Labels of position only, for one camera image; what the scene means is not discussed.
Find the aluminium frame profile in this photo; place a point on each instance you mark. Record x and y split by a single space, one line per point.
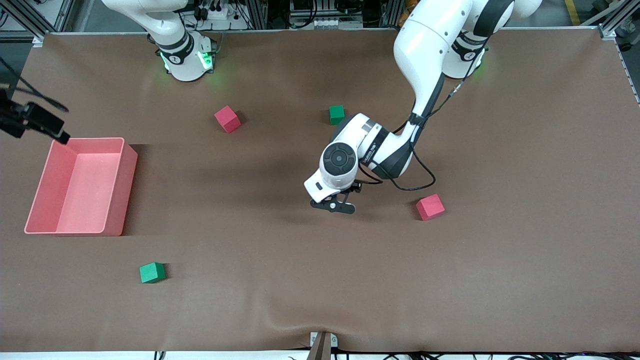
607 31
30 25

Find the green foam cube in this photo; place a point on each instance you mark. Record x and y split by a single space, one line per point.
152 273
336 114

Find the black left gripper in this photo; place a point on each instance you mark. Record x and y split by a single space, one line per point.
356 187

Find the bag of orange items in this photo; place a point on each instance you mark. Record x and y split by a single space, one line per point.
405 19

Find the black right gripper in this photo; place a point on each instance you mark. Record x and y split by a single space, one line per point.
20 121

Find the pink foam cube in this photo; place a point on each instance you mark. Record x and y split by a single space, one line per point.
227 119
430 207

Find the white power strip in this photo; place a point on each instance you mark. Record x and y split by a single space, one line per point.
220 14

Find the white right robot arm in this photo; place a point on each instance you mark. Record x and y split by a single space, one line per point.
180 55

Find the white connector block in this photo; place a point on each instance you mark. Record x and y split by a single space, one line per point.
335 23

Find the pink plastic bin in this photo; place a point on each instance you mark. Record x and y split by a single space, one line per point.
117 190

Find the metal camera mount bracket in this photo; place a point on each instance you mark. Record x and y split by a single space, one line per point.
322 342

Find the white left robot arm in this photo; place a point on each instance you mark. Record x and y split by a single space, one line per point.
425 45

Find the brown table mat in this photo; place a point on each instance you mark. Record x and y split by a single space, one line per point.
320 275

